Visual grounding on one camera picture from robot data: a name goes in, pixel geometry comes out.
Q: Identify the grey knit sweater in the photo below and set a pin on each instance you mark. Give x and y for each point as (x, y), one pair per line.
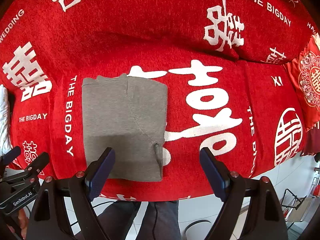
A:
(128, 114)

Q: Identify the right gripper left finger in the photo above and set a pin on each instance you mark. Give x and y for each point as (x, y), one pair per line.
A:
(49, 219)

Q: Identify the red printed sofa blanket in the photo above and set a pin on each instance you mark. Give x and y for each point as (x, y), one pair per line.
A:
(221, 60)

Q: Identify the white patterned pillow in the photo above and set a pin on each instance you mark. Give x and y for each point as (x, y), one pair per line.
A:
(5, 143)

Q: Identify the dark grey trousers legs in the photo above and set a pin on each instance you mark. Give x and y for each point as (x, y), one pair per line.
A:
(159, 222)

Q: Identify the red embroidered cushion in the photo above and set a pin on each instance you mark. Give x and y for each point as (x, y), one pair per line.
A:
(304, 75)

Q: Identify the black folding stand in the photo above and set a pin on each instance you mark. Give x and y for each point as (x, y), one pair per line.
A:
(295, 208)

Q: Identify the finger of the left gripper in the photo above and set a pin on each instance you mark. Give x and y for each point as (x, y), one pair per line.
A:
(9, 157)
(33, 170)

